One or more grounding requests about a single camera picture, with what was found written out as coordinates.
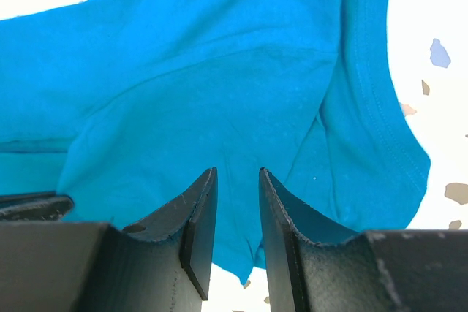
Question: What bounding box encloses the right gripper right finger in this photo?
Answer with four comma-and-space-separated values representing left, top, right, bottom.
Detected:
259, 169, 467, 311

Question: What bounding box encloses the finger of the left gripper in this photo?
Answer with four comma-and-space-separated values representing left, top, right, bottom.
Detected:
1, 191, 74, 221

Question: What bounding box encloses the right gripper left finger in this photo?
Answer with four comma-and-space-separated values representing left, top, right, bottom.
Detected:
1, 168, 217, 311

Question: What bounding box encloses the blue t shirt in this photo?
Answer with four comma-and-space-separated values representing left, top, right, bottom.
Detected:
1, 0, 430, 281

